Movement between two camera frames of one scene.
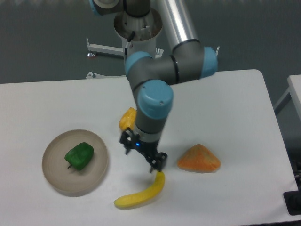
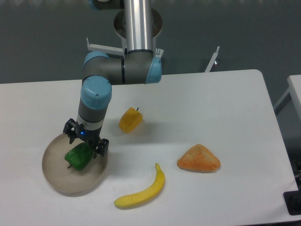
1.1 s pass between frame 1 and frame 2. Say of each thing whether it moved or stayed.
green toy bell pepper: stayed
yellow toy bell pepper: stayed
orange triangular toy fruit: stayed
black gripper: moved
